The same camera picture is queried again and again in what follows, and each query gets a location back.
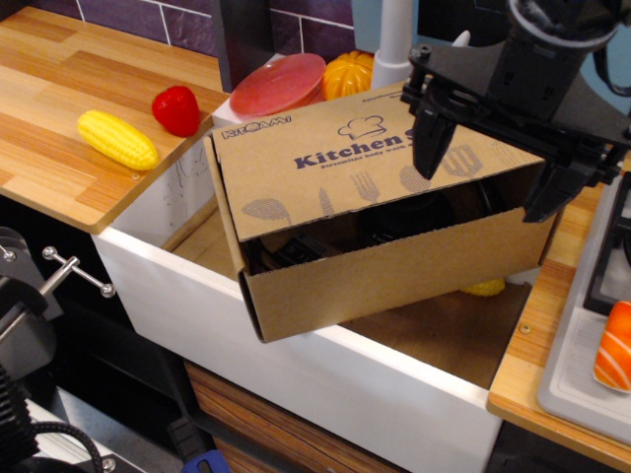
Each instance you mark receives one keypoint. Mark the white toy faucet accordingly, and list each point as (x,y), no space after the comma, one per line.
(399,22)

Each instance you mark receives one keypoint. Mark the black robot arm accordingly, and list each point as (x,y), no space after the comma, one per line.
(576,28)

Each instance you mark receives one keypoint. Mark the yellow toy corn cob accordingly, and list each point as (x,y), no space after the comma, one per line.
(118,140)

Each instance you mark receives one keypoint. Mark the grey toy stove top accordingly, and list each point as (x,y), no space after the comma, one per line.
(569,388)

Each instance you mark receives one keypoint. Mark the pink plastic plate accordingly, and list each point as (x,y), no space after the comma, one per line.
(283,84)

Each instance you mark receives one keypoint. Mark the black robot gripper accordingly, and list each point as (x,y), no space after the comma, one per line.
(526,97)

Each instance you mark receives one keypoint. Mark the red toy strawberry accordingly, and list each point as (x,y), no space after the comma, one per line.
(177,110)

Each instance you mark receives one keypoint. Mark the wooden drawer front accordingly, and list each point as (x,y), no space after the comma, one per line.
(277,431)

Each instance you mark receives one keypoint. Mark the blue clamp handle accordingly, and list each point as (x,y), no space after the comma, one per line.
(211,461)

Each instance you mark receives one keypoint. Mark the brown cardboard kitchen box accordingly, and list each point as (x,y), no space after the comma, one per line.
(328,220)

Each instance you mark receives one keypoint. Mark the yellow toy under box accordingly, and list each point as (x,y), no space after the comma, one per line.
(486,289)

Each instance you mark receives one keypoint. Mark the black camera mount equipment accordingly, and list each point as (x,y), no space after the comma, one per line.
(28,343)

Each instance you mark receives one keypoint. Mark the orange salmon sushi toy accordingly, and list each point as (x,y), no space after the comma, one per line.
(612,364)

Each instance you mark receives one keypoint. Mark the white toy sink basin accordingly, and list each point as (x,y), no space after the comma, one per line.
(409,384)

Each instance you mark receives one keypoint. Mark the orange toy pumpkin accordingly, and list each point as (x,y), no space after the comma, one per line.
(349,74)

